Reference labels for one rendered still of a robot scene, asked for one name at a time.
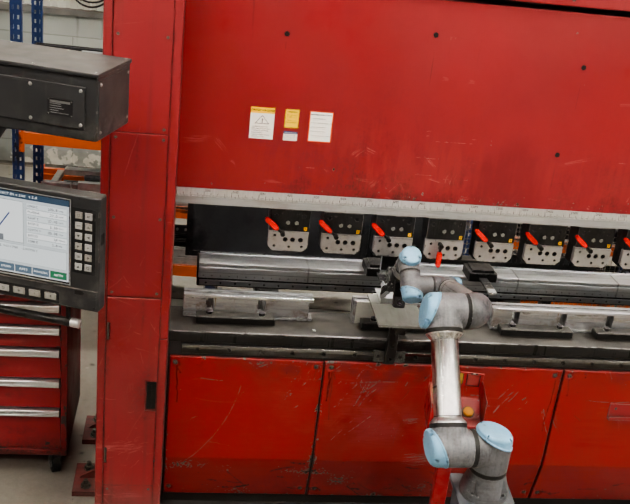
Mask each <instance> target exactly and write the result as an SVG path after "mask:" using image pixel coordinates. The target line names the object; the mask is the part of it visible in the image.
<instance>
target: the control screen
mask: <svg viewBox="0 0 630 504"><path fill-rule="evenodd" d="M0 270H4V271H10V272H15V273H20V274H26V275H31V276H36V277H42V278H47V279H53V280H58V281H63V282H69V201H66V200H60V199H55V198H49V197H43V196H37V195H31V194H26V193H20V192H14V191H8V190H2V189H0Z"/></svg>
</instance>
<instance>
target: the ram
mask: <svg viewBox="0 0 630 504"><path fill-rule="evenodd" d="M251 106H253V107H266V108H275V117H274V128H273V139H258V138H249V129H250V116H251ZM286 109H295V110H300V113H299V123H298V128H285V127H284V123H285V112H286ZM310 111H320V112H333V113H334V116H333V124H332V133H331V142H330V143H323V142H308V141H307V137H308V128H309V118H310ZM284 131H291V132H298V133H297V141H288V140H283V134H284ZM177 187H190V188H206V189H222V190H238V191H254V192H270V193H287V194H303V195H319V196H335V197H351V198H368V199H384V200H400V201H416V202H432V203H449V204H465V205H481V206H497V207H513V208H530V209H546V210H562V211H578V212H594V213H610V214H627V215H630V15H626V14H616V13H605V12H594V11H584V10H573V9H562V8H552V7H541V6H530V5H520V4H509V3H499V2H488V1H477V0H185V19H184V39H183V58H182V78H181V98H180V118H179V138H178V158H177V178H176V188H177ZM175 202H176V203H191V204H208V205H225V206H242V207H259V208H276V209H292V210H309V211H326V212H343V213H360V214H377V215H393V216H410V217H427V218H444V219H461V220H478V221H495V222H511V223H528V224H545V225H562V226H579V227H596V228H612V229H629V230H630V222H613V221H597V220H580V219H564V218H547V217H531V216H514V215H498V214H481V213H465V212H448V211H432V210H415V209H399V208H382V207H365V206H349V205H332V204H316V203H299V202H283V201H266V200H250V199H233V198H217V197H200V196H184V195H176V197H175Z"/></svg>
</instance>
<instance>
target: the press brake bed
mask: <svg viewBox="0 0 630 504"><path fill-rule="evenodd" d="M385 350H386V349H371V348H345V347H319V346H293V345H267V344H241V343H216V342H190V341H169V344H168V364H167V384H166V403H165V423H164V443H163V463H162V484H161V503H160V504H429V499H430V494H431V488H432V483H433V477H434V472H435V467H433V466H432V465H430V463H429V462H428V460H427V458H426V455H425V451H424V446H423V437H424V436H423V434H424V431H425V430H426V420H425V410H424V407H425V401H426V395H427V390H428V384H429V379H430V373H431V368H432V360H431V351H423V350H396V357H395V363H394V364H384V357H385ZM459 366H460V371H465V372H473V373H481V374H484V378H483V383H484V388H485V393H486V397H487V402H488V404H487V408H486V413H485V417H484V421H491V422H495V423H498V424H500V425H502V426H504V427H505V428H507V429H508V430H509V431H510V432H511V434H512V436H513V445H512V447H513V450H512V451H511V455H510V460H509V464H508V469H507V473H506V478H507V484H508V487H509V489H510V492H511V495H512V497H513V500H514V503H515V504H630V421H609V420H608V419H607V414H608V410H609V406H610V403H611V404H630V358H604V357H578V356H552V355H526V354H500V353H474V352H459Z"/></svg>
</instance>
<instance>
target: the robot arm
mask: <svg viewBox="0 0 630 504"><path fill-rule="evenodd" d="M421 257H422V255H421V252H420V250H419V249H418V248H416V247H414V246H407V247H405V248H404V249H403V250H402V251H401V252H400V254H399V257H398V259H397V260H396V263H395V265H394V266H393V267H389V266H388V268H387V270H386V272H385V273H386V282H388V283H386V284H385V283H384V281H383V282H382V283H381V292H380V298H385V297H386V295H388V294H390V292H393V298H392V306H393V307H394V308H404V307H405V302H406V303H409V304H413V303H418V302H420V301H422V302H421V305H420V310H419V326H420V328H422V329H425V332H426V336H427V337H428V338H429V339H430V341H431V360H432V385H433V411H434V418H433V419H432V420H431V421H430V423H429V428H428V429H426V430H425V431H424V434H423V436H424V437H423V446H424V451H425V455H426V458H427V460H428V462H429V463H430V465H432V466H433V467H436V468H445V469H447V468H467V470H466V471H465V473H464V474H463V476H462V478H461V480H460V484H459V491H460V493H461V494H462V496H463V497H464V498H465V499H467V500H468V501H470V502H472V503H474V504H503V503H505V501H506V500H507V496H508V485H507V478H506V473H507V469H508V464H509V460H510V455H511V451H512V450H513V447H512V445H513V436H512V434H511V432H510V431H509V430H508V429H507V428H505V427H504V426H502V425H500V424H498V423H495V422H491V421H482V422H480V423H478V424H477V426H476V429H467V422H466V421H465V420H464V419H463V418H462V409H461V388H460V366H459V345H458V340H459V338H460V337H461V336H462V335H463V330H471V329H476V328H479V327H481V326H483V325H484V324H486V323H487V322H488V321H489V319H490V318H491V315H492V311H493V307H492V303H491V301H490V300H489V298H488V297H487V296H485V295H484V294H482V293H480V292H473V291H471V290H469V289H468V288H466V287H464V286H463V283H462V280H461V279H460V278H459V277H453V276H449V277H444V276H421V274H420V266H419V263H420V262H421ZM387 271H388V273H387Z"/></svg>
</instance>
